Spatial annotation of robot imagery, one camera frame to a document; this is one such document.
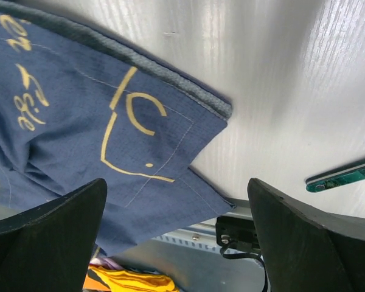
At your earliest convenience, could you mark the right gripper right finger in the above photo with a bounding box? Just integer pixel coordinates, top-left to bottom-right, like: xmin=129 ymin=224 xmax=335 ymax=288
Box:
xmin=247 ymin=178 xmax=365 ymax=291

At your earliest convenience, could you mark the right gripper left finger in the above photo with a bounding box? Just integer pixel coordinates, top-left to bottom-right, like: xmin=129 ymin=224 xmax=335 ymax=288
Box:
xmin=0 ymin=178 xmax=107 ymax=291

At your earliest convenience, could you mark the blue cloth placemat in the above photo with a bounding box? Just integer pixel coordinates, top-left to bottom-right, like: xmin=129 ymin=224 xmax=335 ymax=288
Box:
xmin=0 ymin=1 xmax=234 ymax=255

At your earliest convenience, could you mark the yellow cloth below table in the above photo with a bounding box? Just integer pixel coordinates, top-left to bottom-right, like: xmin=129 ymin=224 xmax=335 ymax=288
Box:
xmin=83 ymin=257 xmax=181 ymax=291

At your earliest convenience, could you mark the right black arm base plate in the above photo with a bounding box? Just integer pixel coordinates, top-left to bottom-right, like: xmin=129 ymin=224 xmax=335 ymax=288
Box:
xmin=215 ymin=216 xmax=260 ymax=252

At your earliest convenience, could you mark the spoon with green handle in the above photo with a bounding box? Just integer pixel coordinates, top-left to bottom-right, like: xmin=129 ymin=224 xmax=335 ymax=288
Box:
xmin=306 ymin=161 xmax=365 ymax=193

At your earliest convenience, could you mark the perforated grey cable tray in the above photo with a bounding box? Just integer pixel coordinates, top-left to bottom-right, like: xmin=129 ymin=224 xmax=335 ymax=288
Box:
xmin=151 ymin=229 xmax=262 ymax=259

